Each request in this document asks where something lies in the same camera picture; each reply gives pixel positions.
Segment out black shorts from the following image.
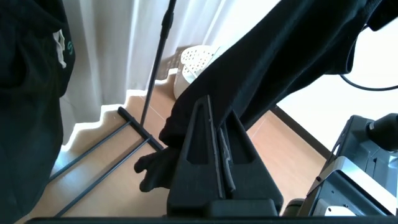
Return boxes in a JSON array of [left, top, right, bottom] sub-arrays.
[[0, 0, 76, 224]]

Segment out white laundry basket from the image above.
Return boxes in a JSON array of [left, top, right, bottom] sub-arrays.
[[173, 45, 225, 100]]

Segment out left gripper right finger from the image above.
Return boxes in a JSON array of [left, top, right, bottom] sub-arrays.
[[217, 108, 285, 218]]

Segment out black clothes rack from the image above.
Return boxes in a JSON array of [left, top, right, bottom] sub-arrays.
[[48, 0, 178, 218]]

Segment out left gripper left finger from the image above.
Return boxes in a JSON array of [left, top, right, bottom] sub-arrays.
[[166, 94, 225, 218]]

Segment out black tank top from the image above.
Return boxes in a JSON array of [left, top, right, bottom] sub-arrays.
[[133, 0, 398, 193]]

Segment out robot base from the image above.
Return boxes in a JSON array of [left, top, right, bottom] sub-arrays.
[[281, 113, 398, 218]]

